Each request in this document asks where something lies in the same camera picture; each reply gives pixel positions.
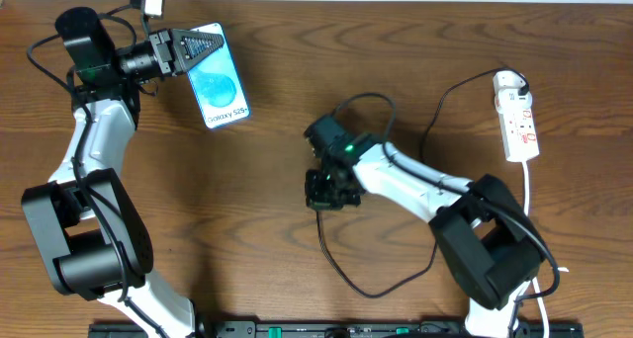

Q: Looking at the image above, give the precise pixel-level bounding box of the blue Samsung Galaxy smartphone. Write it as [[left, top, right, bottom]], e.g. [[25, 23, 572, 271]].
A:
[[187, 23, 250, 129]]

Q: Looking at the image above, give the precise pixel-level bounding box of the black USB charging cable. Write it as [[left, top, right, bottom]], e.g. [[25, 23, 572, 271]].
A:
[[315, 67, 531, 299]]

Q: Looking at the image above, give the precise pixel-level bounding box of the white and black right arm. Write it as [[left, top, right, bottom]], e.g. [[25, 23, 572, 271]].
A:
[[304, 116, 544, 337]]

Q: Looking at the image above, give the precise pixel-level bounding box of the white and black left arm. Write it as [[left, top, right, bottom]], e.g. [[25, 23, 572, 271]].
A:
[[21, 7, 225, 337]]

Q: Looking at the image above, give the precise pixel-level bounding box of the white USB charger adapter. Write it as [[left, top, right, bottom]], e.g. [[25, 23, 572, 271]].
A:
[[493, 70, 529, 96]]

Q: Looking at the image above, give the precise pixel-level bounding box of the white power strip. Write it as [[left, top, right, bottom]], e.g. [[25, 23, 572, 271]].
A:
[[495, 89, 540, 163]]

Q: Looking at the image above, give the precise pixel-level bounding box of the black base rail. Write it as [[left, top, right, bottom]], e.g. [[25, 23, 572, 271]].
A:
[[87, 320, 585, 338]]

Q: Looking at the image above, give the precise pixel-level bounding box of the white power strip cord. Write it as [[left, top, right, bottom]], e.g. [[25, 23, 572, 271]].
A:
[[521, 160, 569, 338]]

